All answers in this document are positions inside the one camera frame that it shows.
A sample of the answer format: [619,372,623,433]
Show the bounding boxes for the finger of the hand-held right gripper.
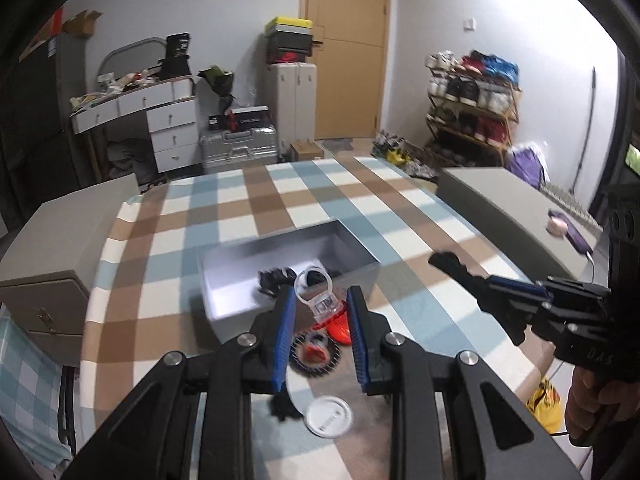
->
[428,251,553,311]
[476,294,538,347]

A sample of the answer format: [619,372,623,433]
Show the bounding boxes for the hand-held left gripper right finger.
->
[346,285,583,480]

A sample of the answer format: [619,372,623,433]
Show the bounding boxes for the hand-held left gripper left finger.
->
[62,285,301,480]

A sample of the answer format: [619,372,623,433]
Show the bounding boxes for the red hair clip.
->
[312,305,355,346]

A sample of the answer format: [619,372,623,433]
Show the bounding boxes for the black beaded bracelet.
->
[291,332,342,376]

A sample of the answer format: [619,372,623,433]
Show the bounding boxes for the clear plastic ring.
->
[294,263,347,329]

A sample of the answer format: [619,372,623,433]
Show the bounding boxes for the silver grey storage box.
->
[197,217,381,336]

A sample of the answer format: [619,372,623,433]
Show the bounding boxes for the white round badge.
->
[305,396,354,440]

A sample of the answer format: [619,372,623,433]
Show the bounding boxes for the person's right hand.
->
[565,364,640,447]

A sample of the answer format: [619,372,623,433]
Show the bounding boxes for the grey long cabinet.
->
[436,166,607,262]

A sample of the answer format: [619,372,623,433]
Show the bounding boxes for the yellow bag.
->
[526,379,564,434]

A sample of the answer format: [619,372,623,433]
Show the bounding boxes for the purple phone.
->
[549,208,596,256]

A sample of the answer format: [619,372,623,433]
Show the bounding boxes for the purple bag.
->
[504,142,547,190]

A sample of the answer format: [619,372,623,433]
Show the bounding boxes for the checked tablecloth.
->
[80,156,568,480]

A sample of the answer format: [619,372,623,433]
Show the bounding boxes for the pile of shoes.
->
[371,129,438,180]

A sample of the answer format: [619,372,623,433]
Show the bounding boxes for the wooden shoe rack with shoes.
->
[424,50,522,170]

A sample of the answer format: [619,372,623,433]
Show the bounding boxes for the small brown cardboard box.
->
[290,140,327,162]

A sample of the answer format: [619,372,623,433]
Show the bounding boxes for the silver suitcase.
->
[199,126,282,177]

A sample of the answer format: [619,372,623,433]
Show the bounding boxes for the black long stick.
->
[571,66,600,197]

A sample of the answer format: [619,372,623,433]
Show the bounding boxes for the black and red boxes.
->
[208,106,272,134]

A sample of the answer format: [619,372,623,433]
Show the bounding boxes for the white tall cabinet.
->
[266,61,317,145]

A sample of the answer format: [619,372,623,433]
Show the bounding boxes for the grey drawer cabinet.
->
[0,174,142,367]

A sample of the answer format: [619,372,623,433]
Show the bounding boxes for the white drawer dresser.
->
[70,76,201,175]

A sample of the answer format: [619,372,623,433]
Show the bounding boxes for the wooden door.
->
[299,0,392,142]

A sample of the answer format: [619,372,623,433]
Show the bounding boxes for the blue checked cloth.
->
[0,304,77,467]

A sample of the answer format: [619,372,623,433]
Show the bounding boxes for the dark green bouquet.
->
[197,65,236,108]

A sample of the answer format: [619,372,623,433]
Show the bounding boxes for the black shoe box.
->
[262,32,313,64]

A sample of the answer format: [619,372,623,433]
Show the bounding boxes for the black paper bag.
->
[159,33,194,81]

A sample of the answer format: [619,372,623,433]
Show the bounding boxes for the yellow lid shoe box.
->
[263,16,314,37]

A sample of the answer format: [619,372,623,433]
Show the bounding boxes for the dark wardrobe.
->
[0,35,98,243]

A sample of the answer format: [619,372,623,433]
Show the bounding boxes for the open cardboard box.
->
[61,9,104,39]

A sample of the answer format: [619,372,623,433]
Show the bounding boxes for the grey arched mirror frame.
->
[96,36,168,82]

